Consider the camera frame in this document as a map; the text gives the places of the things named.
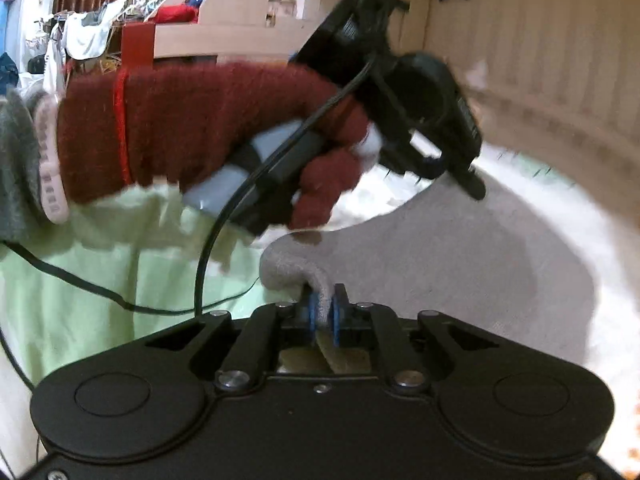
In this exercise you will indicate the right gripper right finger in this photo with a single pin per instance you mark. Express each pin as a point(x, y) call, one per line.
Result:
point(339, 304)

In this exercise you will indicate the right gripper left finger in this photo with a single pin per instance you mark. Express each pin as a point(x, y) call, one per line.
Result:
point(308, 308)

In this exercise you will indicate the white wardrobe with black trim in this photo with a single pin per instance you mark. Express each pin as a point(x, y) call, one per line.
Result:
point(255, 29)

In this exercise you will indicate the left hand in red glove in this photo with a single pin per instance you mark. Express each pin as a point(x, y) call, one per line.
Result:
point(181, 122)

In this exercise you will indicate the clothes drying rack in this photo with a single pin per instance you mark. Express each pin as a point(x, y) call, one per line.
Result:
point(81, 35)

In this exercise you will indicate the white slatted bed headboard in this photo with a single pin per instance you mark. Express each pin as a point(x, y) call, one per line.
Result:
point(557, 80)

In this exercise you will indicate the grey knitted sweater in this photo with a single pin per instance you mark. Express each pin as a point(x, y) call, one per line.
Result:
point(494, 264)

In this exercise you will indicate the white jellyfish print duvet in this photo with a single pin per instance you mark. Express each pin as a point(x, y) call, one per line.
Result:
point(144, 245)

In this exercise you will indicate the grey sleeve forearm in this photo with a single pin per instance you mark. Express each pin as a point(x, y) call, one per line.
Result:
point(32, 190)

